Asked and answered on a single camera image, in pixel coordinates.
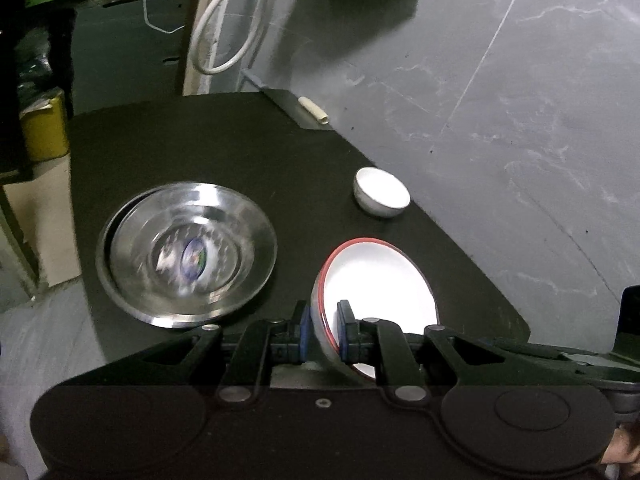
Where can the black cabinet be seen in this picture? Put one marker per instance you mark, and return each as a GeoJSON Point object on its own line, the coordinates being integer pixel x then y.
{"type": "Point", "coordinates": [125, 60]}

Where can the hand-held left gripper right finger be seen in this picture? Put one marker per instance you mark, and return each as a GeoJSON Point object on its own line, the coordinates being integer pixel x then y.
{"type": "Point", "coordinates": [346, 335]}

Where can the cardboard floor sheet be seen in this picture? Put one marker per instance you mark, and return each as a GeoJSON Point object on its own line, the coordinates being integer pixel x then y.
{"type": "Point", "coordinates": [45, 220]}

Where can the kitchen cleaver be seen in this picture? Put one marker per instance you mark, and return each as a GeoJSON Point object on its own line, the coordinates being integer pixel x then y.
{"type": "Point", "coordinates": [295, 110]}

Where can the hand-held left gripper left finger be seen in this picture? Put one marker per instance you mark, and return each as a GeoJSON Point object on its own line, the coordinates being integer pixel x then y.
{"type": "Point", "coordinates": [301, 335]}

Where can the small white bowl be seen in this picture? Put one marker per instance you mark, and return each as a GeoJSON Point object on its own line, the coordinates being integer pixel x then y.
{"type": "Point", "coordinates": [381, 192]}

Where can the yellow plastic canister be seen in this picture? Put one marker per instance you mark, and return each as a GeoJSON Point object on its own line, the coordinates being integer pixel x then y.
{"type": "Point", "coordinates": [45, 127]}

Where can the red-rimmed white bowl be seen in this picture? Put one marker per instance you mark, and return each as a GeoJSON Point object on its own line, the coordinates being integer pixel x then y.
{"type": "Point", "coordinates": [380, 290]}

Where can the large steel basin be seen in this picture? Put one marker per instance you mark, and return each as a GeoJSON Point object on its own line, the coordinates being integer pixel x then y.
{"type": "Point", "coordinates": [102, 270]}

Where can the small white cylinder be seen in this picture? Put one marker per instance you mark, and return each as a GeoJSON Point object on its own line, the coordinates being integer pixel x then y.
{"type": "Point", "coordinates": [314, 110]}

